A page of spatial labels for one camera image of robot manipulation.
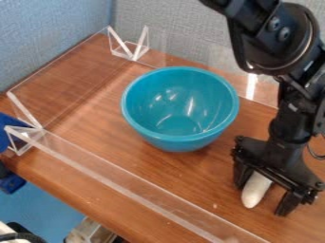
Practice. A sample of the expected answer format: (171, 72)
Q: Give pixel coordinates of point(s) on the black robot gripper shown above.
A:
(278, 160)

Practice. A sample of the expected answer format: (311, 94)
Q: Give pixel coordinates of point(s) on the clear bracket under table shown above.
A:
(89, 232)

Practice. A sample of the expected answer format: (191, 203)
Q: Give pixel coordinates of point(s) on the clear acrylic back barrier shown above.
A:
(159, 48)

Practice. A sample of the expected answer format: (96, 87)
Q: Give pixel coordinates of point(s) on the clear acrylic front barrier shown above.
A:
(139, 210)

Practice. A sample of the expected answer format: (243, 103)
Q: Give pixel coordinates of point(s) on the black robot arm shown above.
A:
(275, 43)

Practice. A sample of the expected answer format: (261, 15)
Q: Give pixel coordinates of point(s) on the clear acrylic barrier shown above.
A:
(159, 48)
(139, 210)
(59, 86)

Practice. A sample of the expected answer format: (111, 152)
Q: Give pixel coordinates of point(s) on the clear acrylic left barrier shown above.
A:
(59, 86)

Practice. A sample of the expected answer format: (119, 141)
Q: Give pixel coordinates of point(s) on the white toy mushroom brown cap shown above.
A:
(254, 190)

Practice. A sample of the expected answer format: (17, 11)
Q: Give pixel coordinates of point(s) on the blue plastic bowl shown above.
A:
(179, 107)

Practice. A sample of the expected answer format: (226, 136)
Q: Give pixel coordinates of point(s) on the black and white object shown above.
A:
(13, 233)

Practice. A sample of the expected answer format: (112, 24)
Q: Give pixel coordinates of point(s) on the blue clamp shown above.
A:
(11, 182)

